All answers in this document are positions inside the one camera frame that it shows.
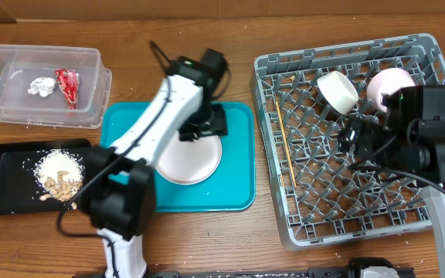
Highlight pink plate with food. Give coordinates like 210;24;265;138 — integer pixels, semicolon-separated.
156;131;223;185

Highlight white bowl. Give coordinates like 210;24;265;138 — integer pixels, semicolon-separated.
367;68;415;113
317;71;359;114

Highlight red snack wrapper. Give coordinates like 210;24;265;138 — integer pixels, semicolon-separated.
55;68;80;109

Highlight rice and peanut scraps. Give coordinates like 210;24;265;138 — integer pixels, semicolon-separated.
22;148;85;204

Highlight white tissue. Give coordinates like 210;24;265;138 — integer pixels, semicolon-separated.
28;77;56;97

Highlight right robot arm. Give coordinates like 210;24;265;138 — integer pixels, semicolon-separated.
338;85;445;277

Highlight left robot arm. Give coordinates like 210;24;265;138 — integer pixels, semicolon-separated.
80;49;229;277

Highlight grey dishwasher rack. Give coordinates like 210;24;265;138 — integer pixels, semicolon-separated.
250;33;445;250

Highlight teal serving tray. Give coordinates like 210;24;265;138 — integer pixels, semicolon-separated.
98;100;256;213

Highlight clear plastic bin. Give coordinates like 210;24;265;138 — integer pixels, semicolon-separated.
0;44;112;129

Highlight black tray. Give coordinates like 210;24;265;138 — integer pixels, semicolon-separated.
0;138;91;215

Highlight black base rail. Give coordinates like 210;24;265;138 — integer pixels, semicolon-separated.
147;257;416;278

